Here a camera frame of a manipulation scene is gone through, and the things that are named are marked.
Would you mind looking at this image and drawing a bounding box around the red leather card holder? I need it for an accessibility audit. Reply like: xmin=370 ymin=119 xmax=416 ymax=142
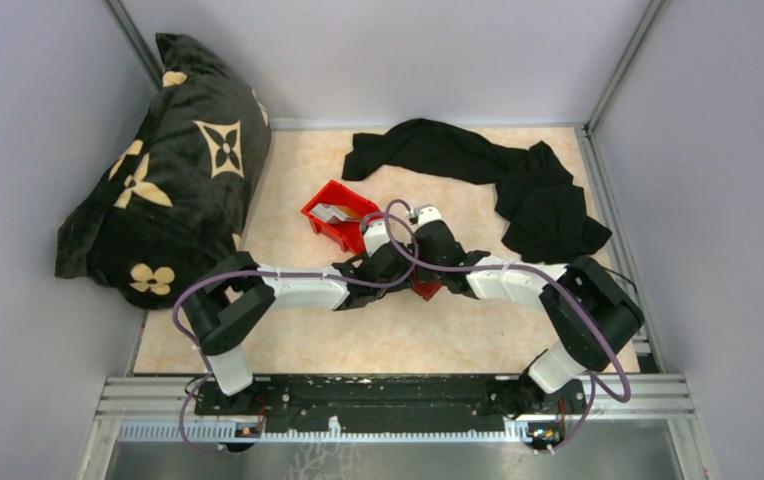
xmin=411 ymin=278 xmax=442 ymax=302

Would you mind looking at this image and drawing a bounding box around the red plastic bin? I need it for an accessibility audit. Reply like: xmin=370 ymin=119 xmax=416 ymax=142
xmin=301 ymin=180 xmax=379 ymax=254

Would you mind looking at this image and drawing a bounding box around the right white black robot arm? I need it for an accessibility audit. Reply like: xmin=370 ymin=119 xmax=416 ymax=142
xmin=415 ymin=219 xmax=645 ymax=412

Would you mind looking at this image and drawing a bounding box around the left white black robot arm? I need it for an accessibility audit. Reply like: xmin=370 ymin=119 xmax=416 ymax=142
xmin=172 ymin=242 xmax=415 ymax=414

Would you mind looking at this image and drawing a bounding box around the stack of grey cards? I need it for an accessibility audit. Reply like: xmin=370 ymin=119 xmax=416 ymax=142
xmin=310 ymin=203 xmax=363 ymax=225

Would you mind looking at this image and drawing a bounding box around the black cloth garment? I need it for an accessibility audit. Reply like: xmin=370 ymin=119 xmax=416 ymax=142
xmin=342 ymin=119 xmax=612 ymax=264

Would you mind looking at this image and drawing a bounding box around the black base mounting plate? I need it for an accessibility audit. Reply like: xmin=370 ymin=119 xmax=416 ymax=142
xmin=194 ymin=374 xmax=587 ymax=434

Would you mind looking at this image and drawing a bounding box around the black floral patterned pillow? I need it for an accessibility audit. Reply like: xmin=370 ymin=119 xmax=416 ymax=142
xmin=54 ymin=33 xmax=272 ymax=310

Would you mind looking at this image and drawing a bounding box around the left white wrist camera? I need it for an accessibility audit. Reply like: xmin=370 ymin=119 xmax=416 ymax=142
xmin=363 ymin=219 xmax=390 ymax=256

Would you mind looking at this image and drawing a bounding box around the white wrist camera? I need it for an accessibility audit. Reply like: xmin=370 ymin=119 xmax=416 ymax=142
xmin=363 ymin=219 xmax=390 ymax=256
xmin=413 ymin=205 xmax=442 ymax=228

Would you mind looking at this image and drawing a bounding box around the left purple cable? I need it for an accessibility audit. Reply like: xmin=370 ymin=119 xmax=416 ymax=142
xmin=173 ymin=211 xmax=421 ymax=456

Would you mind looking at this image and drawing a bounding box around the purple cable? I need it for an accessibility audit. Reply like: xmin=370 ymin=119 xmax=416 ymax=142
xmin=383 ymin=198 xmax=634 ymax=455
xmin=173 ymin=211 xmax=421 ymax=456

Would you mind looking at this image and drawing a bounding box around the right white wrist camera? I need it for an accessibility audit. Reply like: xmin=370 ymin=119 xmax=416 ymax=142
xmin=413 ymin=205 xmax=442 ymax=228

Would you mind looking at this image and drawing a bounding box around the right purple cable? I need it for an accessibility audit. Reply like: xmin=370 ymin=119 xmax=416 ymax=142
xmin=383 ymin=198 xmax=634 ymax=455

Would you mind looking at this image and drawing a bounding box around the aluminium frame rail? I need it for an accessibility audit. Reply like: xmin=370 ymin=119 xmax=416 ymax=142
xmin=95 ymin=374 xmax=694 ymax=445

